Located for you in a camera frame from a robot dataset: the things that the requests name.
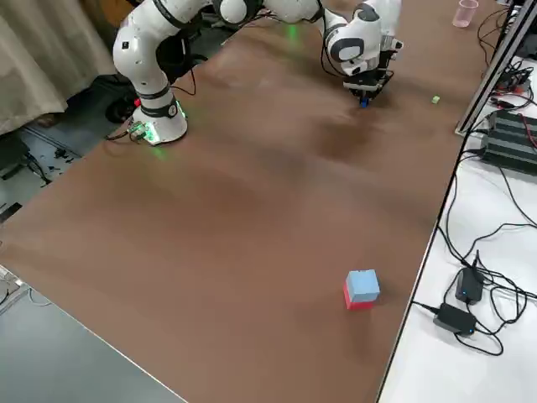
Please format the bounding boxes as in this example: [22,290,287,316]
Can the tangled black cable bundle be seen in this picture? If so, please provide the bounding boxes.
[488,58,537,108]

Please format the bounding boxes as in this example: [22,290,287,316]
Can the black power adapter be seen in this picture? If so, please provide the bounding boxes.
[455,267,484,306]
[432,302,479,338]

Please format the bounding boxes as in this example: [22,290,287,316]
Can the beige curtain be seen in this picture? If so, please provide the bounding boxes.
[0,0,129,138]

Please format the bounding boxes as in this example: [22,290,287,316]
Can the black finned power supply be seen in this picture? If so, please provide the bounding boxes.
[479,109,537,176]

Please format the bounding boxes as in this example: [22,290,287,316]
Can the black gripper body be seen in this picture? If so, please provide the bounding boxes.
[343,70,394,97]

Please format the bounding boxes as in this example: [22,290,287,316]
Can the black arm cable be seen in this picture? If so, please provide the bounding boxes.
[320,10,353,79]

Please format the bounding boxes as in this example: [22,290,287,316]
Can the large light blue cube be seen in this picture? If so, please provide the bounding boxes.
[346,270,381,304]

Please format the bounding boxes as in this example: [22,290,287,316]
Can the aluminium frame post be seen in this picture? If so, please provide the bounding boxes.
[454,0,533,136]

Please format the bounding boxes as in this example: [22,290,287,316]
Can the large red cube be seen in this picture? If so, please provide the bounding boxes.
[342,281,376,312]

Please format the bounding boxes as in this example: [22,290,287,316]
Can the pink plastic cup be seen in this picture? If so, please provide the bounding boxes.
[452,0,480,29]

